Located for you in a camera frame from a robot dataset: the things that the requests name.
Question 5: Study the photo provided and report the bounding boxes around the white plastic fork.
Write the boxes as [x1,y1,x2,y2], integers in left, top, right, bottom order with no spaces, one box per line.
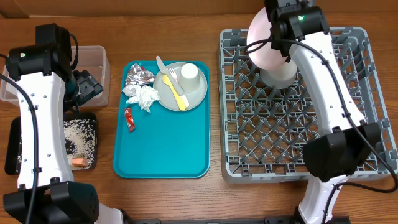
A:
[168,67,178,82]

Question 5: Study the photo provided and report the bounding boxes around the white tissue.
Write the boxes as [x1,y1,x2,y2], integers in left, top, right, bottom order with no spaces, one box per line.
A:
[122,85,160,113]

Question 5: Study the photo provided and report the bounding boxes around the white rice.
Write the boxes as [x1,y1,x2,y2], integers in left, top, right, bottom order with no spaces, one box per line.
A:
[17,119,96,170]

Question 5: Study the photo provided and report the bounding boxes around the aluminium foil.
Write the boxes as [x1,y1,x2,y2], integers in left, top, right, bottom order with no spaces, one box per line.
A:
[125,63,155,86]

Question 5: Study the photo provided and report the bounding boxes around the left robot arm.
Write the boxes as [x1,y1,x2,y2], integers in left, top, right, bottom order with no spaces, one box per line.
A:
[3,24,131,223]

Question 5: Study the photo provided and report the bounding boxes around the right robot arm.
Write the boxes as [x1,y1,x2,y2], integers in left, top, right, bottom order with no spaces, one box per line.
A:
[264,1,381,223]

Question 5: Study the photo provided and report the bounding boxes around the white round plate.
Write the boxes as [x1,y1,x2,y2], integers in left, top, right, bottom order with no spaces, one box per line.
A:
[246,7,286,70]

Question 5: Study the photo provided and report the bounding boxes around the black waste tray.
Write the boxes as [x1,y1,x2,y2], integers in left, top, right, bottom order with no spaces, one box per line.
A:
[4,112,98,175]

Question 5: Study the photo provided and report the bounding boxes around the red candy wrapper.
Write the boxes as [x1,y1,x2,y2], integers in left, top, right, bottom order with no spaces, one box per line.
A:
[124,108,136,133]

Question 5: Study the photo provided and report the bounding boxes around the white plastic knife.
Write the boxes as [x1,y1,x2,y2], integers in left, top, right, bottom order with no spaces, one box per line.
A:
[156,56,189,110]

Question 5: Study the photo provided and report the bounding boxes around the clear plastic bin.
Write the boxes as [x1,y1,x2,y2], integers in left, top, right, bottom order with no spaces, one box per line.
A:
[1,45,111,108]

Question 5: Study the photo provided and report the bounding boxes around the orange food cube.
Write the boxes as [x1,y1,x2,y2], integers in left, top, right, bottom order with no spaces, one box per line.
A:
[71,158,88,167]

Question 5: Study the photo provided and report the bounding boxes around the grey bowl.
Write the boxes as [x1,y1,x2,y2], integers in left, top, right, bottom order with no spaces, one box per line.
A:
[260,60,297,89]

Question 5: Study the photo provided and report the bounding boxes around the teal serving tray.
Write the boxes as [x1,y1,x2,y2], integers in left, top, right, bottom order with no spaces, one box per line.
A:
[113,60,211,179]

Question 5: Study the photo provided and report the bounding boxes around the yellow plastic spoon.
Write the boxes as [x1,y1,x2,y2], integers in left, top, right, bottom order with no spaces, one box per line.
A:
[162,74,187,111]

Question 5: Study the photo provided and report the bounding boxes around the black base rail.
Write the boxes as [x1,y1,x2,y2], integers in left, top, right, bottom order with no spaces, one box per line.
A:
[130,215,352,224]

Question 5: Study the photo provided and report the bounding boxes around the grey dishwasher rack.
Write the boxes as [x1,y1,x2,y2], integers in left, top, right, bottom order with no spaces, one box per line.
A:
[218,27,397,184]

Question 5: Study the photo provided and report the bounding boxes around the white paper cup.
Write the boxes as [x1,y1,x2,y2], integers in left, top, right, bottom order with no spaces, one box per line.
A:
[178,63,200,93]

